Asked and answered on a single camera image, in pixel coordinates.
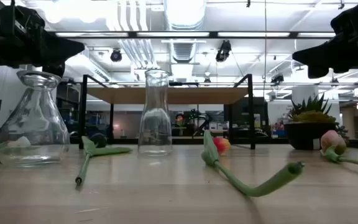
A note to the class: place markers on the dark maroon artificial tulip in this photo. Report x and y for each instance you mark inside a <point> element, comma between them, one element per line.
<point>89,150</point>

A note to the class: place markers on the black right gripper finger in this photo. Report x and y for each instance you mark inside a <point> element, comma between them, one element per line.
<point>320,54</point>
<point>318,73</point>

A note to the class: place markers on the black frame base rail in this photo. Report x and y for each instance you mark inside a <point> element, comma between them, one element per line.
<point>185,141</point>

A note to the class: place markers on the orange red artificial tulip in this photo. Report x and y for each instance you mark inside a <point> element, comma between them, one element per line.
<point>211,155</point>

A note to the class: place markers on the wide clear glass flask vase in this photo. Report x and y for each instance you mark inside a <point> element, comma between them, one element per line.
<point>34,124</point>

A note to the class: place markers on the pink artificial tulip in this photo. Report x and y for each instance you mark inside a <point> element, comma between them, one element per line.
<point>332,140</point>

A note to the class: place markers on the black ceiling spotlight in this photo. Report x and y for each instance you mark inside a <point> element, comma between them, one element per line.
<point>277,79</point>
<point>223,52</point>
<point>116,56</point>

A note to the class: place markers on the black background robot arm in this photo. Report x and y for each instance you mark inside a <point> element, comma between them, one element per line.
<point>199,119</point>

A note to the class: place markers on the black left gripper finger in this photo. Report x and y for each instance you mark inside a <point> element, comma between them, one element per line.
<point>54,71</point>
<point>62,49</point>

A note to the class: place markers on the slim clear glass bottle vase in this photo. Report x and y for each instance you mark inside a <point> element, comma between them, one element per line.
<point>155,124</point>

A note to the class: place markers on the succulent plant in black pot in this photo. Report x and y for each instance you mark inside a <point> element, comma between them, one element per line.
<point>306,133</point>

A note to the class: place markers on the black frame bar with lights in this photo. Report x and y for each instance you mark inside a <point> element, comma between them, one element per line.
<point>172,34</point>

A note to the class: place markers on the wooden shelf black metal frame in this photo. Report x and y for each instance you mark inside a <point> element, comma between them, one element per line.
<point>191,96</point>

